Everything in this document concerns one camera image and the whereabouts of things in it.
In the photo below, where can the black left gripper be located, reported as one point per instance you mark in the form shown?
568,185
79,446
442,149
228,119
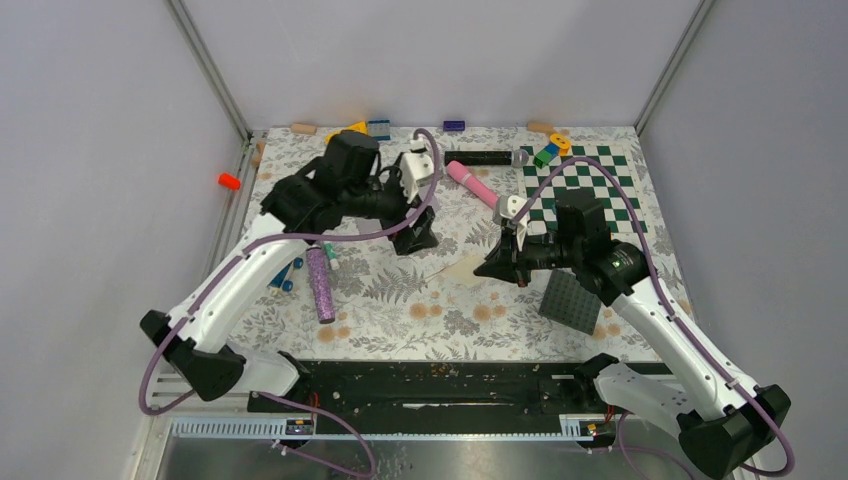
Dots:
417,236

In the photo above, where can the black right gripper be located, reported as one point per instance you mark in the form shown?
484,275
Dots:
508,262

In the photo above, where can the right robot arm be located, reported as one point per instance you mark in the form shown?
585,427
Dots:
720,416

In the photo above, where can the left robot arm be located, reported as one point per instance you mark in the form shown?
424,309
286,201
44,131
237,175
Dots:
342,195

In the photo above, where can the pink microphone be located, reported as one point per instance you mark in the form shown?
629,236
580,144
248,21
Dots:
463,176

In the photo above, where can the dark grey studded baseplate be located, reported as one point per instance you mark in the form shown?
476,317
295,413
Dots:
566,302

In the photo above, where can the floral patterned table mat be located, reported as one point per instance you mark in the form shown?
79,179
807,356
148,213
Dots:
384,310

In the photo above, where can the green white glue stick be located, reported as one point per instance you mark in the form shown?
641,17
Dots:
330,252

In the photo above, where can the black microphone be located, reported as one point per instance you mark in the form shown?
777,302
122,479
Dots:
478,158

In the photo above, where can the green white chessboard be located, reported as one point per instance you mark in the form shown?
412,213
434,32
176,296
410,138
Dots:
616,159

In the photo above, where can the green blue toy brick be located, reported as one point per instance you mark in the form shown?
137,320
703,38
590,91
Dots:
545,156

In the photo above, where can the purple glitter microphone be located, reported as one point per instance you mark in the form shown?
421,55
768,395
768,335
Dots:
317,264

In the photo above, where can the grey and blue brick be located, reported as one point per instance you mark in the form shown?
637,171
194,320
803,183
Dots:
379,129

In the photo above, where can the purple flat toy brick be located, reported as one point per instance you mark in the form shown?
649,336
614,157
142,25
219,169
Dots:
453,125

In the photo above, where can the yellow triangle shape toy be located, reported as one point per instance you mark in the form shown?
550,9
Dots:
360,127

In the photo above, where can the wooden block back right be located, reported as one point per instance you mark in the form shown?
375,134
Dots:
540,127

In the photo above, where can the blue red toy car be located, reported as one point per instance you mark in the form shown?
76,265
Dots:
282,280

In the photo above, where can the light wooden block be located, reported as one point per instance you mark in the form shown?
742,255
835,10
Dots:
303,129

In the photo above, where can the red plastic cylinder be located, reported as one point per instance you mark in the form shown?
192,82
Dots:
229,182

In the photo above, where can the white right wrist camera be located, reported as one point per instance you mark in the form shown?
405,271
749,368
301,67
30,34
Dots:
509,214

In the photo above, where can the orange yellow ring toy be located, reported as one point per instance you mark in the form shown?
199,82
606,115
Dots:
561,143

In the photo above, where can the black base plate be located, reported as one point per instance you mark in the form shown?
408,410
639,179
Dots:
416,397

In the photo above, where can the wooden block by rail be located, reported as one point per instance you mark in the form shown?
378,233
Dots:
258,154

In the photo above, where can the aluminium side rail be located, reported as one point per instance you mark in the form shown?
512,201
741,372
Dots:
235,206

